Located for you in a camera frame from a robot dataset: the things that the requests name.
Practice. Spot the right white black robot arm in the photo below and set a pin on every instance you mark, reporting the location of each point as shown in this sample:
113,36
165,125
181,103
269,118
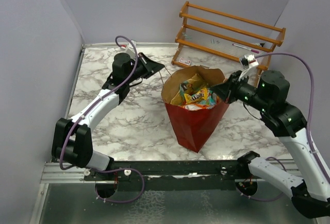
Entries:
309,193

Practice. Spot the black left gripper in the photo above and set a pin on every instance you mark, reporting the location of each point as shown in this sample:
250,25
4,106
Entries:
152,66

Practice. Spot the teal Fox's candy packet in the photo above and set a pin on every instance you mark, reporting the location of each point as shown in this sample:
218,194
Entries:
206,100

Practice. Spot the orange snack packet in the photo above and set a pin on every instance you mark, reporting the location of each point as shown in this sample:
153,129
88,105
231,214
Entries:
195,107

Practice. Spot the red paper bag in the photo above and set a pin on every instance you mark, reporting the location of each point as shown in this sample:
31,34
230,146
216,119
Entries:
193,128

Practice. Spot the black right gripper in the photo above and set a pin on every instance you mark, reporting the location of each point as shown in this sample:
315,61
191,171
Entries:
227,90

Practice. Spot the pink white marker pen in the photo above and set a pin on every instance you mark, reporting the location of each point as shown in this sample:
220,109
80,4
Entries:
246,48

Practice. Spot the red white staples box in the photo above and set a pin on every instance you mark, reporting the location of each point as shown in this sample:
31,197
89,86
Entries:
185,61

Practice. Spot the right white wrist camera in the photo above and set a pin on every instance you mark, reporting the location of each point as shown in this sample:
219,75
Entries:
248,62

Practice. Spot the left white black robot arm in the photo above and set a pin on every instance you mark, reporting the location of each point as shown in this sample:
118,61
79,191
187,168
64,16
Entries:
72,142

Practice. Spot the yellow M&Ms packet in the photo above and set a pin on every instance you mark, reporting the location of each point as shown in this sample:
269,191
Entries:
200,95

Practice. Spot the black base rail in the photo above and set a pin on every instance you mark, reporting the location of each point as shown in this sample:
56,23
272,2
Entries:
175,175

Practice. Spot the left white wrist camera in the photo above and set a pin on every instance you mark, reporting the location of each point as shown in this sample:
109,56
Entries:
128,49

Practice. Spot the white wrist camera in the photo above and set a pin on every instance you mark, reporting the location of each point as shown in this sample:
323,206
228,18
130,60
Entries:
248,62
128,49

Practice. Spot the gold chips bag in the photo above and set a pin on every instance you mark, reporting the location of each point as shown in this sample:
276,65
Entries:
195,80

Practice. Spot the orange wooden rack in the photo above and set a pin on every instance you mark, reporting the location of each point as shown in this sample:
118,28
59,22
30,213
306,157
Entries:
213,32

